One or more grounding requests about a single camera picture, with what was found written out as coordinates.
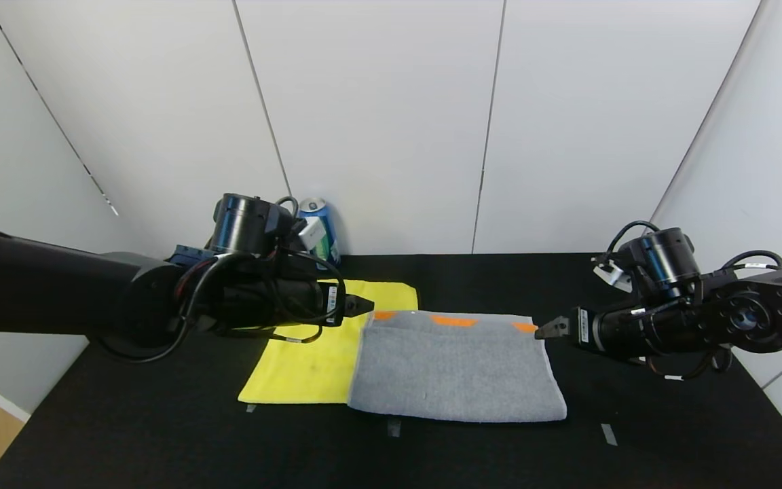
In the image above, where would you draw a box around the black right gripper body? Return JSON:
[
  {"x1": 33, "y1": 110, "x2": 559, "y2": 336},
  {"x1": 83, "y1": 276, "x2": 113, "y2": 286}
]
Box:
[{"x1": 569, "y1": 306, "x2": 648, "y2": 359}]

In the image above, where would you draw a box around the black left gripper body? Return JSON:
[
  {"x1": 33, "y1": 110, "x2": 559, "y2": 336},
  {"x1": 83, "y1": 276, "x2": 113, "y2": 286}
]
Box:
[{"x1": 275, "y1": 280, "x2": 347, "y2": 327}]

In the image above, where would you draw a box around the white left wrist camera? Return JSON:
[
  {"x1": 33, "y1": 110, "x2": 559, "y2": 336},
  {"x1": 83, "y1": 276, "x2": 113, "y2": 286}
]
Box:
[{"x1": 296, "y1": 216, "x2": 327, "y2": 253}]

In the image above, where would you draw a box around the right wrist camera black cable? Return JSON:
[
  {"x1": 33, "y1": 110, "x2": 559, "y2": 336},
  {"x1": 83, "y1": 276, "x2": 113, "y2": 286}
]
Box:
[{"x1": 598, "y1": 221, "x2": 663, "y2": 269}]

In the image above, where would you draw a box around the blue drink can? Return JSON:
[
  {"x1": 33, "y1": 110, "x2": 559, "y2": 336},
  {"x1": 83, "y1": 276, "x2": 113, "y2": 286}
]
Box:
[{"x1": 299, "y1": 198, "x2": 342, "y2": 269}]

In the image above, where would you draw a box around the right arm labelled black cable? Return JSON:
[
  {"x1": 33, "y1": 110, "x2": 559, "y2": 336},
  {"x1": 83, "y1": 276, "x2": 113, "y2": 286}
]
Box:
[{"x1": 724, "y1": 250, "x2": 782, "y2": 274}]

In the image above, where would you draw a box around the arm labelled black cable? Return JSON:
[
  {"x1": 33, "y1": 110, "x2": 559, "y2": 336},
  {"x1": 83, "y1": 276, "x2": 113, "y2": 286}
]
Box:
[
  {"x1": 724, "y1": 250, "x2": 782, "y2": 274},
  {"x1": 265, "y1": 248, "x2": 348, "y2": 344}
]

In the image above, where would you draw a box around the grey towel with orange marks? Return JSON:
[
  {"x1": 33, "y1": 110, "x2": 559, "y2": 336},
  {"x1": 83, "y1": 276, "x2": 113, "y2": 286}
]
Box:
[{"x1": 347, "y1": 310, "x2": 567, "y2": 423}]

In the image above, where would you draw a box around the yellow towel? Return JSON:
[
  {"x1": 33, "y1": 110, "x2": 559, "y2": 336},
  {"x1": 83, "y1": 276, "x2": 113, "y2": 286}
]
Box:
[{"x1": 238, "y1": 279, "x2": 419, "y2": 405}]

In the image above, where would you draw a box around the left arm labelled black cable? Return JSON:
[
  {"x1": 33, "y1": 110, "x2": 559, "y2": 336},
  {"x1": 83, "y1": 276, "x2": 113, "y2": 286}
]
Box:
[{"x1": 265, "y1": 248, "x2": 348, "y2": 344}]

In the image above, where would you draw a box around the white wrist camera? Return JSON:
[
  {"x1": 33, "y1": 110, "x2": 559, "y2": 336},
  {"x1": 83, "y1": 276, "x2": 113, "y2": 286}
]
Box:
[
  {"x1": 296, "y1": 216, "x2": 327, "y2": 253},
  {"x1": 593, "y1": 261, "x2": 633, "y2": 293}
]

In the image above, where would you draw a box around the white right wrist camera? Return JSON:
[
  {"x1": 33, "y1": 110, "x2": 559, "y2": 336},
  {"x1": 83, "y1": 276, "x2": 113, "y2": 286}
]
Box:
[{"x1": 593, "y1": 261, "x2": 633, "y2": 293}]

